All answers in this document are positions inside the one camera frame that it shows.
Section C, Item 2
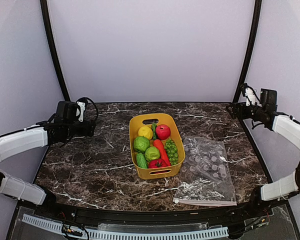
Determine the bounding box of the yellow plastic basket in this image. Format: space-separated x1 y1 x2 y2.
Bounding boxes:
129 113 186 180

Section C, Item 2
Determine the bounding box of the green cabbage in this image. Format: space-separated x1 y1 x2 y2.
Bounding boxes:
144 146 161 163
133 136 150 154

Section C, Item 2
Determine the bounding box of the clear zip top bag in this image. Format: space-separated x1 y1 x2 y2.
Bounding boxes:
173 136 237 207

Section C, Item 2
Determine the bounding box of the red tomato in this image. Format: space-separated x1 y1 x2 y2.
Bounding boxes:
148 158 168 175

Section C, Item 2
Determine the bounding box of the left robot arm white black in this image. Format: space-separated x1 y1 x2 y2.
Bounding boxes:
0 97 97 218

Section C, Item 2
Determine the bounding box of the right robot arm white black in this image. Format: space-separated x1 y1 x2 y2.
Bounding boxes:
226 83 300 217

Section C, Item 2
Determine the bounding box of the yellow lemon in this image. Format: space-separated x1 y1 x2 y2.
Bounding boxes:
137 126 154 140

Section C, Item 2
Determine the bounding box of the green cucumber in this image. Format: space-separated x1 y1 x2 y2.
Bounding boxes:
136 153 148 169

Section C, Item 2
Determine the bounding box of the orange carrot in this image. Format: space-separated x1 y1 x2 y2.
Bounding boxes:
153 139 171 166

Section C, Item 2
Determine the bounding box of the red apple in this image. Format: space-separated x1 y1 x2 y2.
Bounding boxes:
155 124 171 140

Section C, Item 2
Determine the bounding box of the green grapes bunch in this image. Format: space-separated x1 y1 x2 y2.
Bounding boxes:
164 138 179 165

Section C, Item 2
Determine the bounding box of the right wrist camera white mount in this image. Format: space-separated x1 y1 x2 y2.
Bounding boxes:
240 83 257 107

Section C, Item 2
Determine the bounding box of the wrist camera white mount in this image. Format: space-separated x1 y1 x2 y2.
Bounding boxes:
240 83 257 107
76 100 87 123

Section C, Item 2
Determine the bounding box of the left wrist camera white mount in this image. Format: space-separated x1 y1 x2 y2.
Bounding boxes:
76 100 87 123

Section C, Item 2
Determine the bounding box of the black front rail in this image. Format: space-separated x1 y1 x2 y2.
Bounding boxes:
19 199 288 228

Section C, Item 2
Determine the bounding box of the right black frame post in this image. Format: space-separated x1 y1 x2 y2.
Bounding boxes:
232 0 262 103

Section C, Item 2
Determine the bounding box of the black frame post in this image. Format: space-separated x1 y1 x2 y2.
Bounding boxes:
40 0 71 101
232 0 262 103

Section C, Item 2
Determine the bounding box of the white slotted cable duct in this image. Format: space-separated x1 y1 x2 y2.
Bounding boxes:
21 214 229 240

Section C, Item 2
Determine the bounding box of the left black frame post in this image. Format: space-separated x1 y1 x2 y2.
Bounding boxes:
40 0 71 101

